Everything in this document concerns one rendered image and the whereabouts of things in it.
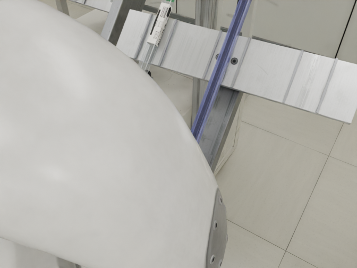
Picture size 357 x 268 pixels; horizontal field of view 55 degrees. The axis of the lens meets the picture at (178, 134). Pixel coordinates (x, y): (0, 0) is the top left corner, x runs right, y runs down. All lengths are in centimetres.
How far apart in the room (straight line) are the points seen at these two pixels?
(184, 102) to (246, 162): 76
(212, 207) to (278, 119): 182
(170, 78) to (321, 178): 93
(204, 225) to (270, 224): 137
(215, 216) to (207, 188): 2
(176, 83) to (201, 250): 96
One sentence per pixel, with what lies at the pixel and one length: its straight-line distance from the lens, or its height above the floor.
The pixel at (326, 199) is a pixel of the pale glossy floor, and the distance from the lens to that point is 167.
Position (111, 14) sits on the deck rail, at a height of 100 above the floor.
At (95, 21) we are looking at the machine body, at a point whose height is 62.
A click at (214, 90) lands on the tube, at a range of 45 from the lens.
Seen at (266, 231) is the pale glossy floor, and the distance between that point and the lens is 150.
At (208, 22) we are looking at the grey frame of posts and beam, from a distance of 84.
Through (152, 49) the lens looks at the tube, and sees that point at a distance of 50.
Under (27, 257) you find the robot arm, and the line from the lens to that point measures 17.
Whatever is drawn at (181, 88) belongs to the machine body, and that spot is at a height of 62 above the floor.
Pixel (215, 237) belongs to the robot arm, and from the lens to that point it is 17.
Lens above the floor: 126
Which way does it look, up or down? 44 degrees down
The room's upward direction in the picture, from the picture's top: straight up
